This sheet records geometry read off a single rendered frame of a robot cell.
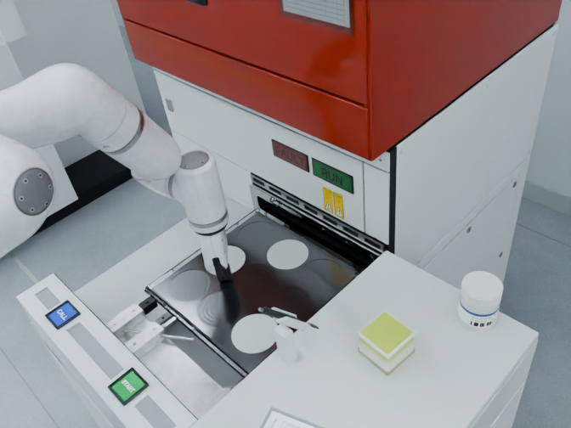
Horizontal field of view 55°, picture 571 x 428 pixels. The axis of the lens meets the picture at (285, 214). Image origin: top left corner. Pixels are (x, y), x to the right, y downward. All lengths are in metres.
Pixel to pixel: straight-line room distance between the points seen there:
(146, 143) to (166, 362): 0.50
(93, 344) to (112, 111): 0.53
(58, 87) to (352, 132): 0.50
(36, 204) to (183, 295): 0.63
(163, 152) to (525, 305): 1.82
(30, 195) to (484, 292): 0.74
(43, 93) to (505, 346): 0.86
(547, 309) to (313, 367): 1.56
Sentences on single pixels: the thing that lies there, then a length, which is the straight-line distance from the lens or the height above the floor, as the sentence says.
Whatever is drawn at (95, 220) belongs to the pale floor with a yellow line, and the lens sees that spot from 3.13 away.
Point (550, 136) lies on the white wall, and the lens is 2.73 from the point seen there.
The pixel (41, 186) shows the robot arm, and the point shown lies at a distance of 0.73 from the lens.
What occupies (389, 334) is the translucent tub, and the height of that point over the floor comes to 1.03.
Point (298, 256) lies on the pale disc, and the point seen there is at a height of 0.90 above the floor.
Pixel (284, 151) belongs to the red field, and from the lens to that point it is 1.30.
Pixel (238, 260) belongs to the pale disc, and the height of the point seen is 0.90.
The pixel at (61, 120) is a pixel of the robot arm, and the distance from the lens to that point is 0.82.
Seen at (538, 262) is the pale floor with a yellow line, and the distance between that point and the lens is 2.63.
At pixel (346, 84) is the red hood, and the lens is 0.98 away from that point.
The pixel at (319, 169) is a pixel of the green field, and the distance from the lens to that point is 1.23.
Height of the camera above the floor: 1.83
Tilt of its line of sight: 40 degrees down
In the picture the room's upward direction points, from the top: 9 degrees counter-clockwise
